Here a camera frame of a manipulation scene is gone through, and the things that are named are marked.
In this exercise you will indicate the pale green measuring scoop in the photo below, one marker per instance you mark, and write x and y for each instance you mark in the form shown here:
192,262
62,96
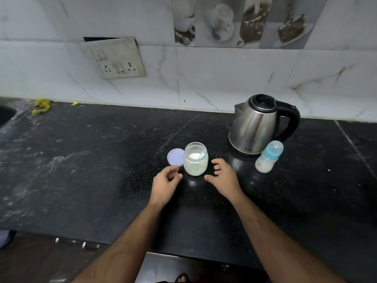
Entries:
194,165

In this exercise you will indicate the white wall socket plate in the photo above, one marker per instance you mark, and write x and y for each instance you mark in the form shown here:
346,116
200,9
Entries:
116,58

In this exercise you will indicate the blue nipple ring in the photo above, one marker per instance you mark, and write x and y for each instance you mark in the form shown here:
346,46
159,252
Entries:
271,156

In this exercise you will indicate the person's right forearm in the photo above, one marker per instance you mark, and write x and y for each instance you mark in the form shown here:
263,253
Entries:
282,247

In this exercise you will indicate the clear bottle cap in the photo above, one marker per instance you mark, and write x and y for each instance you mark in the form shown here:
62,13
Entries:
275,146

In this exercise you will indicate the lavender jar lid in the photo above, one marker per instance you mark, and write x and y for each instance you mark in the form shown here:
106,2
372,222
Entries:
174,157

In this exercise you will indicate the person's left forearm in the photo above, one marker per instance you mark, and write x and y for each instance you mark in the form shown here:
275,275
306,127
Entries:
120,250

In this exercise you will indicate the clear jar of white powder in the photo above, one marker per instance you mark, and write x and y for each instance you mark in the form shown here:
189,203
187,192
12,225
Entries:
196,165

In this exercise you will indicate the clear baby bottle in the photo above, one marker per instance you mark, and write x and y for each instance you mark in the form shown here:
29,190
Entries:
264,165

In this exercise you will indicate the small yellow scrap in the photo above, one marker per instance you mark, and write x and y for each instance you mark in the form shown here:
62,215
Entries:
75,103

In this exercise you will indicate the person's right hand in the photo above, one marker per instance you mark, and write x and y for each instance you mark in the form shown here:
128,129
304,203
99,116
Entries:
226,182

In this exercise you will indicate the stainless steel electric kettle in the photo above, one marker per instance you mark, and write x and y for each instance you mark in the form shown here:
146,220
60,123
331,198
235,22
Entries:
253,126

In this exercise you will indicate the yellow green scrubber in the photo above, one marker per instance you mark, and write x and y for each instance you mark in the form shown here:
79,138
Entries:
41,106

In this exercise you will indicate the person's left hand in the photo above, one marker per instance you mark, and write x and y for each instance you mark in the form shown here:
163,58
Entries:
163,188

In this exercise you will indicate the dark kitchen sink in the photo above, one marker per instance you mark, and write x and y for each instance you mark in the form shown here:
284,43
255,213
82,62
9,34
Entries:
5,116

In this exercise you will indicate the small metal cabinet knob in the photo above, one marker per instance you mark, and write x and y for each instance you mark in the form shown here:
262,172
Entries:
225,267

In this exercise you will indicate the coffee print decorative tile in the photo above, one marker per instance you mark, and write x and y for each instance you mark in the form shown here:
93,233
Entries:
247,22

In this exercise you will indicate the person's sandalled foot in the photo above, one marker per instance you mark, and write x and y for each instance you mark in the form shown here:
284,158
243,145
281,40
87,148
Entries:
182,278

